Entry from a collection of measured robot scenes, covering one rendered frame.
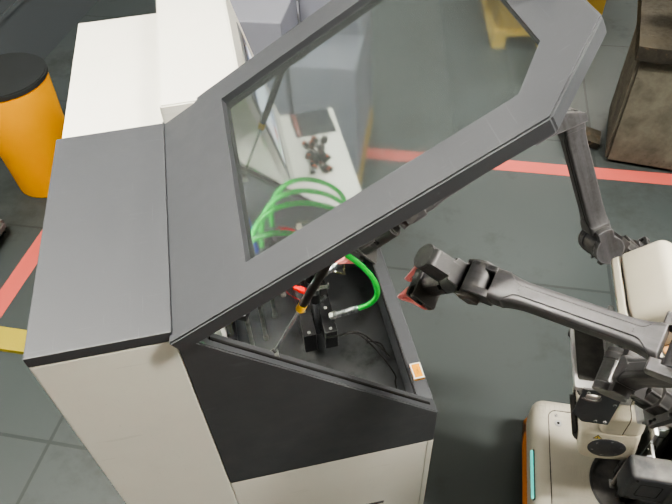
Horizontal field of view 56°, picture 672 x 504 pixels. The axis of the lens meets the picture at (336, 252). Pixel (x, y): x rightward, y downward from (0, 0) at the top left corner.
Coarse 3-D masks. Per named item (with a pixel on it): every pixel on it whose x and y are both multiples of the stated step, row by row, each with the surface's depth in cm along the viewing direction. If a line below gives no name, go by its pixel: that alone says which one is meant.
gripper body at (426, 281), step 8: (424, 280) 138; (432, 280) 136; (416, 288) 138; (424, 288) 139; (432, 288) 137; (440, 288) 136; (416, 296) 138; (424, 296) 139; (432, 296) 140; (424, 304) 139; (432, 304) 140
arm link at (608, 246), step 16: (576, 112) 152; (560, 128) 152; (576, 128) 153; (576, 144) 156; (576, 160) 157; (592, 160) 158; (576, 176) 159; (592, 176) 160; (576, 192) 163; (592, 192) 161; (592, 208) 163; (592, 224) 164; (608, 224) 165; (608, 240) 164; (608, 256) 166
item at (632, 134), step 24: (648, 0) 350; (648, 24) 333; (648, 48) 318; (624, 72) 376; (648, 72) 333; (624, 96) 351; (648, 96) 343; (624, 120) 357; (648, 120) 352; (624, 144) 367; (648, 144) 362
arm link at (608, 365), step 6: (606, 360) 142; (612, 360) 141; (618, 360) 140; (600, 366) 144; (606, 366) 141; (612, 366) 140; (600, 372) 142; (606, 372) 141; (612, 372) 140; (600, 378) 141; (606, 378) 140; (642, 390) 139; (630, 396) 142; (636, 396) 139; (642, 396) 139
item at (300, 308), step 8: (320, 272) 123; (312, 280) 125; (320, 280) 124; (312, 288) 126; (304, 296) 128; (312, 296) 128; (304, 304) 129; (296, 312) 132; (288, 328) 135; (280, 344) 139
